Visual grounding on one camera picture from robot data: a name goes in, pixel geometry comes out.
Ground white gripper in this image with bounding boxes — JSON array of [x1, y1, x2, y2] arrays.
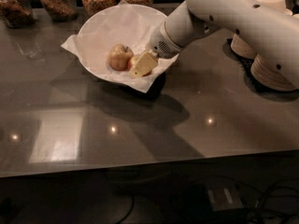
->
[[129, 21, 182, 77]]

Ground red apple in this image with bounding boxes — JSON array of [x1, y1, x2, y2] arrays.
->
[[127, 55, 138, 71]]

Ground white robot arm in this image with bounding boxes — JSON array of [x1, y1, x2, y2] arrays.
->
[[144, 0, 299, 87]]

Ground yellow-brown apple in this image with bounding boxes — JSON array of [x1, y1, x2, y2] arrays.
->
[[107, 44, 134, 71]]

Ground white bowl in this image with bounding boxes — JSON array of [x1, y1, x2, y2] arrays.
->
[[76, 4, 180, 87]]

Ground white paper liner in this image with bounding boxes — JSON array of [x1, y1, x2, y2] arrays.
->
[[60, 0, 180, 94]]

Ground front stack of paper bowls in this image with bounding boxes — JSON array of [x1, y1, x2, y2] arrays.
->
[[250, 54, 296, 91]]

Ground stack of paper bowls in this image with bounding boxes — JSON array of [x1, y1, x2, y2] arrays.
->
[[231, 0, 292, 60], [250, 54, 296, 91]]

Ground far left glass jar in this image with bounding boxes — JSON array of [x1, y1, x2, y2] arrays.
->
[[0, 0, 35, 28]]

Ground black rubber mat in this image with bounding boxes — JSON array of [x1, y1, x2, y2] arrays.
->
[[227, 38, 297, 93]]

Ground rear stack of paper bowls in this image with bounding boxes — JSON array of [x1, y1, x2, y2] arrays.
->
[[231, 0, 292, 60]]

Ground dark box under table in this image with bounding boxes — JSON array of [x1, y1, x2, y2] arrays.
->
[[206, 185, 244, 212]]

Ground black cable on floor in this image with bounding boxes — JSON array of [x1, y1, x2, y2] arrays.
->
[[186, 177, 299, 224]]

